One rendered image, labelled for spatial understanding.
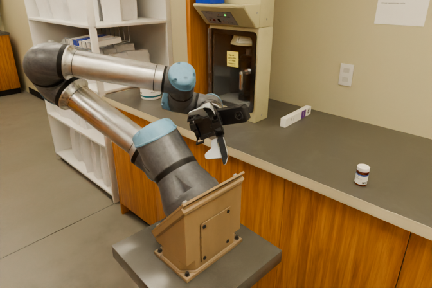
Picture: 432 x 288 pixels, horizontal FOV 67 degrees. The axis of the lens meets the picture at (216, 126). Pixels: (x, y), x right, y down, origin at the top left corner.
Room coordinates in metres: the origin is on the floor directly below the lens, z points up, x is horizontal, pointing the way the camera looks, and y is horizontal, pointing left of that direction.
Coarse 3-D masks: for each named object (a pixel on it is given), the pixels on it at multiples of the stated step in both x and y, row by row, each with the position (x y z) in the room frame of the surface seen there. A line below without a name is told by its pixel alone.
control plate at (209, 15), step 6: (204, 12) 1.69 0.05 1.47; (210, 12) 1.66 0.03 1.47; (216, 12) 1.63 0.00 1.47; (222, 12) 1.60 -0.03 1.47; (228, 12) 1.57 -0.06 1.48; (210, 18) 1.70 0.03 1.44; (216, 18) 1.67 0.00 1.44; (222, 18) 1.64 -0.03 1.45; (228, 18) 1.61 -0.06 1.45; (234, 24) 1.62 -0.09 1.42
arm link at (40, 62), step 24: (48, 48) 0.88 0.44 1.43; (72, 48) 0.90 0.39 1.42; (24, 72) 0.90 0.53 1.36; (48, 72) 0.87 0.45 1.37; (72, 72) 0.87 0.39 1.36; (96, 72) 0.87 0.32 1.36; (120, 72) 0.87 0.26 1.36; (144, 72) 0.88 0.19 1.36; (168, 72) 0.88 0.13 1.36; (192, 72) 0.88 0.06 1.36
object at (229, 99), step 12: (216, 36) 1.74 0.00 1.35; (228, 36) 1.68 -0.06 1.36; (240, 36) 1.62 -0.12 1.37; (252, 36) 1.57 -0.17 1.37; (216, 48) 1.74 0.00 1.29; (228, 48) 1.68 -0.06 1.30; (240, 48) 1.62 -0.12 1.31; (252, 48) 1.57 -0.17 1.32; (216, 60) 1.74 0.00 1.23; (240, 60) 1.62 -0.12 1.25; (252, 60) 1.57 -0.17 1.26; (216, 72) 1.74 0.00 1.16; (228, 72) 1.68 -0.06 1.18; (252, 72) 1.57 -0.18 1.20; (216, 84) 1.74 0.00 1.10; (228, 84) 1.67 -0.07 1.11; (252, 84) 1.57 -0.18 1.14; (228, 96) 1.67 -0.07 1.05; (240, 96) 1.62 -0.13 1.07; (252, 96) 1.56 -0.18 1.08; (252, 108) 1.56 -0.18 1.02
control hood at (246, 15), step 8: (200, 8) 1.68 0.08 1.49; (208, 8) 1.64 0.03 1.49; (216, 8) 1.61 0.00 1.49; (224, 8) 1.57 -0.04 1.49; (232, 8) 1.53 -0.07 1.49; (240, 8) 1.50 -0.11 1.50; (248, 8) 1.50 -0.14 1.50; (256, 8) 1.55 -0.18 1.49; (240, 16) 1.54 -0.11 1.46; (248, 16) 1.51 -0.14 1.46; (256, 16) 1.55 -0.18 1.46; (224, 24) 1.67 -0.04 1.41; (240, 24) 1.59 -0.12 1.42; (248, 24) 1.56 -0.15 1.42; (256, 24) 1.55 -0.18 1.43
